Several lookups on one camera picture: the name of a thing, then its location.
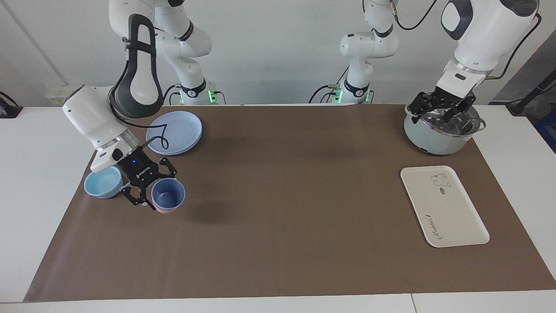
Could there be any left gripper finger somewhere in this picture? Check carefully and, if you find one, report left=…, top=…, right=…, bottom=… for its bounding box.
left=409, top=91, right=440, bottom=124
left=443, top=95, right=476, bottom=126

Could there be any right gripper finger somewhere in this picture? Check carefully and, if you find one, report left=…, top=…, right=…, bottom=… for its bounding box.
left=121, top=185, right=156, bottom=210
left=152, top=157, right=178, bottom=181

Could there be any blue ribbed cup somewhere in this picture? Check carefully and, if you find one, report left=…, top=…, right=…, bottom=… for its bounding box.
left=151, top=177, right=186, bottom=210

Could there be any cream tray with rabbit print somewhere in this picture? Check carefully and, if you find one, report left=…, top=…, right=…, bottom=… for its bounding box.
left=400, top=165, right=490, bottom=248

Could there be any pale green cooking pot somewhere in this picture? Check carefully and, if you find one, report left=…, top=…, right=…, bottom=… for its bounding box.
left=403, top=103, right=487, bottom=156

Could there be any light blue bowl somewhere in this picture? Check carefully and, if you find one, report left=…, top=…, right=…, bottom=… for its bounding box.
left=83, top=166, right=124, bottom=199

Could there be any pale blue plate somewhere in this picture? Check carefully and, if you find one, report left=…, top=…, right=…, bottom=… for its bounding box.
left=146, top=111, right=203, bottom=156

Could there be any black stand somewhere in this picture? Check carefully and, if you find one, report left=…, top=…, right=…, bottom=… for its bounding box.
left=506, top=80, right=556, bottom=116

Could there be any brown table mat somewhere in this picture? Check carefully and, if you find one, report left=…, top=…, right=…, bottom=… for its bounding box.
left=23, top=104, right=556, bottom=303

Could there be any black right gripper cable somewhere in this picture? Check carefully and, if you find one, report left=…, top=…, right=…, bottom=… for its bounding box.
left=109, top=87, right=170, bottom=150

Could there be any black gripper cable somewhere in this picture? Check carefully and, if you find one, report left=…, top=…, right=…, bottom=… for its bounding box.
left=109, top=87, right=170, bottom=150
left=391, top=0, right=543, bottom=81

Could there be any black base cable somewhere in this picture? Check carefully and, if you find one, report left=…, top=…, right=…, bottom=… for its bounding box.
left=309, top=65, right=350, bottom=104
left=161, top=84, right=179, bottom=105

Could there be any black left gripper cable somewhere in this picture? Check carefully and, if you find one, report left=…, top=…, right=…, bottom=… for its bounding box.
left=391, top=0, right=543, bottom=81

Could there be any white wall power strip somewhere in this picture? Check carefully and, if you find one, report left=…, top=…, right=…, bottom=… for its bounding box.
left=45, top=85, right=82, bottom=107

